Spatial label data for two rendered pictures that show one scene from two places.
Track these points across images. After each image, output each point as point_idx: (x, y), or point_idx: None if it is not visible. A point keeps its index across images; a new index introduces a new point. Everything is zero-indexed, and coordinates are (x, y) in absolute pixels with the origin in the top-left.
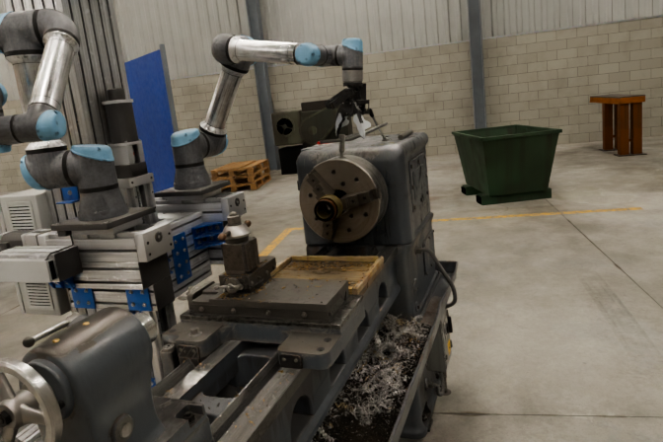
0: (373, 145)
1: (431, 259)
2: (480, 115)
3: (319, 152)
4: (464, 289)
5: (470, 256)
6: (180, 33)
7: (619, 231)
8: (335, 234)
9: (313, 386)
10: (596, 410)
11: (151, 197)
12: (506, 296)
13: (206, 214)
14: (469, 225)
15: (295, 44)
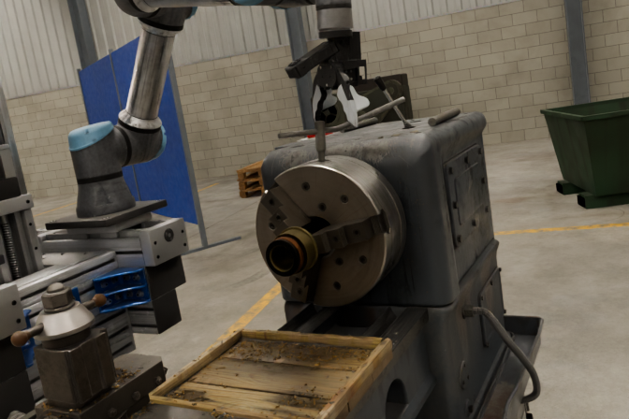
0: (381, 137)
1: (497, 318)
2: (581, 87)
3: (295, 151)
4: (560, 340)
5: (569, 285)
6: (202, 7)
7: None
8: (315, 292)
9: None
10: None
11: (28, 233)
12: (627, 354)
13: (121, 255)
14: (567, 238)
15: None
